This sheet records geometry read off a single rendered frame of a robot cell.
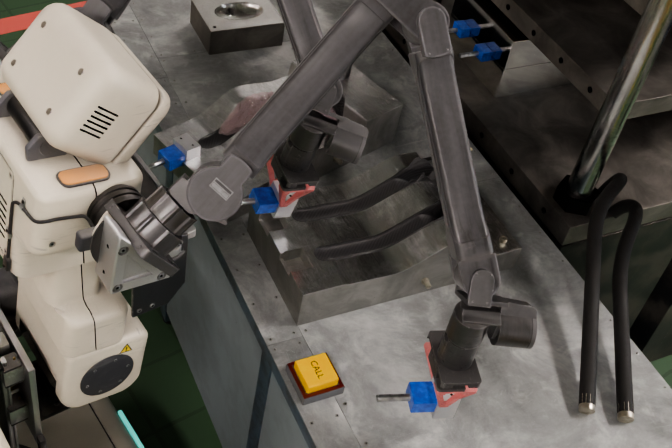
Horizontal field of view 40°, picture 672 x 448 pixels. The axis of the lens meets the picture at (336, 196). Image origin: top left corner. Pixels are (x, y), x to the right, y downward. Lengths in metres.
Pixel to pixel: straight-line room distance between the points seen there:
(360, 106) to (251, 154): 0.81
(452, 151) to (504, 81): 1.10
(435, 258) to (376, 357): 0.22
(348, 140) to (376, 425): 0.50
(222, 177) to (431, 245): 0.62
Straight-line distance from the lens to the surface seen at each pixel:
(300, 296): 1.69
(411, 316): 1.81
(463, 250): 1.36
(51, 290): 1.59
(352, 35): 1.31
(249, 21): 2.37
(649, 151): 2.46
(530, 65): 2.44
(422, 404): 1.53
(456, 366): 1.45
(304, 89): 1.30
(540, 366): 1.82
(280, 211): 1.74
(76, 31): 1.37
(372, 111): 2.07
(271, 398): 1.94
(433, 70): 1.33
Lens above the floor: 2.15
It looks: 42 degrees down
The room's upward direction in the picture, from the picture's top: 12 degrees clockwise
